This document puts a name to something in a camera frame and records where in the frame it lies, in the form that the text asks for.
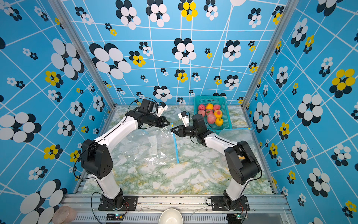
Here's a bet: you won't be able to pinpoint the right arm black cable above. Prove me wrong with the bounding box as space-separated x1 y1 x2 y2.
212 131 263 183

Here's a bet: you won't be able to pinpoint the clear zip-top bag blue zipper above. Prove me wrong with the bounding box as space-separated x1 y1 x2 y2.
219 128 257 156

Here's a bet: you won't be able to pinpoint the yellow orange peach in basket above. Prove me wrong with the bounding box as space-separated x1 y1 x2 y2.
215 118 224 127

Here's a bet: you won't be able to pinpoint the pink peach in basket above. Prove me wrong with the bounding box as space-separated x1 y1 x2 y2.
197 110 206 117

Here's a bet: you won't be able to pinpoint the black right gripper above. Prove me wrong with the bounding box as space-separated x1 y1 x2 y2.
171 125 200 139

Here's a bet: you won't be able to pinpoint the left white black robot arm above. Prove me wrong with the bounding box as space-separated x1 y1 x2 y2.
81 106 170 210

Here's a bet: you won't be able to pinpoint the white bowl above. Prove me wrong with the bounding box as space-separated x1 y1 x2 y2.
158 208 184 224

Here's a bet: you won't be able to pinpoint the aluminium front rail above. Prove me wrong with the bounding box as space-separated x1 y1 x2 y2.
62 194 296 224

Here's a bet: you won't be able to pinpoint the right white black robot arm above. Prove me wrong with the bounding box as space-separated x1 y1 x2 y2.
171 125 263 211

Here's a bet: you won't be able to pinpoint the pink translucent object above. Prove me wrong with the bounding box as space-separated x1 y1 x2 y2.
52 206 77 224

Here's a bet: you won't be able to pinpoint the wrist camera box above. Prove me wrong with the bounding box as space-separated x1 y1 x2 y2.
178 111 207 131
138 99 168 117

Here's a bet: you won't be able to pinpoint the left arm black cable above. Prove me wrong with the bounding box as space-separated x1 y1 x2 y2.
126 97 158 115

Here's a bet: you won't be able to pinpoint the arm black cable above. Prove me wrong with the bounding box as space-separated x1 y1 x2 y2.
212 131 263 183
126 97 158 115

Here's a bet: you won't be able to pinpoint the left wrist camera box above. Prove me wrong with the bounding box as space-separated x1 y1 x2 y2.
138 99 168 117

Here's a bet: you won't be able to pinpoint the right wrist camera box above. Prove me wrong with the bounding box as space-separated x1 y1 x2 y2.
178 111 207 131

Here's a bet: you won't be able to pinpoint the teal plastic basket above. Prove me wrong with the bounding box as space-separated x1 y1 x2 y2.
194 96 232 133

